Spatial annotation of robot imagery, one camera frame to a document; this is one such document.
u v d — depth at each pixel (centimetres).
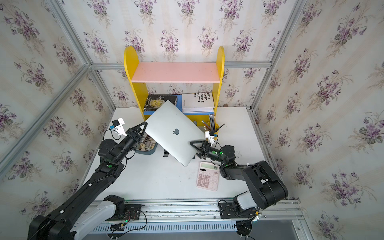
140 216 72
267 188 44
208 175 84
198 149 70
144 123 101
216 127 97
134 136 62
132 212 72
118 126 65
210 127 96
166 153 95
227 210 73
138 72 84
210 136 76
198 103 99
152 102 102
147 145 96
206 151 69
